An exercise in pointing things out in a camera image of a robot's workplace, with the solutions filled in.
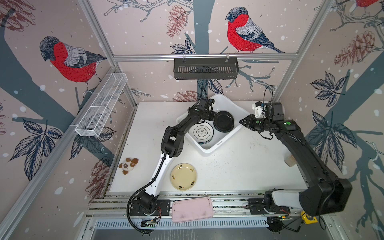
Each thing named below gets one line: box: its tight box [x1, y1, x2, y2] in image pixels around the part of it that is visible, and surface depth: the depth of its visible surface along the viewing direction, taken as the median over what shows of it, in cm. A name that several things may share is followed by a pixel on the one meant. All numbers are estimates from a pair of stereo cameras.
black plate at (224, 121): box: [213, 110, 234, 133], surface depth 106 cm
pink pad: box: [171, 196, 214, 223], surface depth 72 cm
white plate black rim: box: [188, 122, 214, 144], surface depth 102 cm
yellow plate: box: [170, 163, 198, 191], surface depth 86 cm
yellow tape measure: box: [300, 211, 318, 225], surface depth 70 cm
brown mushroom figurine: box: [118, 158, 139, 175], surface depth 87 cm
